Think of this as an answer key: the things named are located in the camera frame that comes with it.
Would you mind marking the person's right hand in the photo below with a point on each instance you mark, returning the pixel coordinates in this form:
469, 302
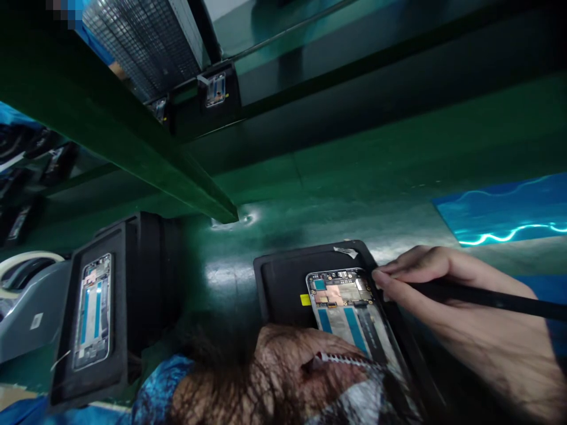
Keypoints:
487, 345

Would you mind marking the black stylus tool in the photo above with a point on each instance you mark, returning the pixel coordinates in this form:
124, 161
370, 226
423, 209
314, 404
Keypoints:
496, 300

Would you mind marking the blue plastic sheet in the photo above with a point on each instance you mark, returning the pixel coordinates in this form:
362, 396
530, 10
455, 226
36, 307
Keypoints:
500, 212

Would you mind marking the silver tape piece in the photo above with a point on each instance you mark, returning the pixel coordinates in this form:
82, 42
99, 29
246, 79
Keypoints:
346, 252

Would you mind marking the yellow sticker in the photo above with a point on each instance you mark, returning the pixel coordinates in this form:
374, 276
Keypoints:
305, 299

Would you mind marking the black tray with tape piece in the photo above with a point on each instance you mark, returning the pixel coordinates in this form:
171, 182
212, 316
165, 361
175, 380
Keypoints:
283, 283

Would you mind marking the stack of black trays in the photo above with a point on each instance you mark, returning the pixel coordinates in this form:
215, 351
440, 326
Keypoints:
137, 287

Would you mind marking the green shelf beam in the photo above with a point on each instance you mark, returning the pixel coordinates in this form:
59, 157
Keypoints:
110, 115

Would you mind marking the grey tape dispenser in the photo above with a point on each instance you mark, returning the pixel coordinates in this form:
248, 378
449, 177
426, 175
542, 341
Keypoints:
31, 318

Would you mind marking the metal mesh panel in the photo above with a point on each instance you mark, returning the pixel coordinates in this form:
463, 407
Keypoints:
146, 40

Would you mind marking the white tape roll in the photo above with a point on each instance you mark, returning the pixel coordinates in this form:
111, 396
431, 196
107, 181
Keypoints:
26, 257

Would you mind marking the row of black trays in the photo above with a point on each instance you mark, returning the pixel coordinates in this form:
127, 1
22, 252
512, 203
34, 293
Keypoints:
26, 177

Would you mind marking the phone frame with circuit board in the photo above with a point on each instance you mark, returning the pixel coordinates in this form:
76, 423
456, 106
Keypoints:
341, 296

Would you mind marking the silver phone frame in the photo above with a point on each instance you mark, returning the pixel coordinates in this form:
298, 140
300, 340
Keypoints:
215, 90

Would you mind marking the phone frame with blue strips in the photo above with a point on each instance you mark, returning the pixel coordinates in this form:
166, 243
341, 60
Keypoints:
93, 310

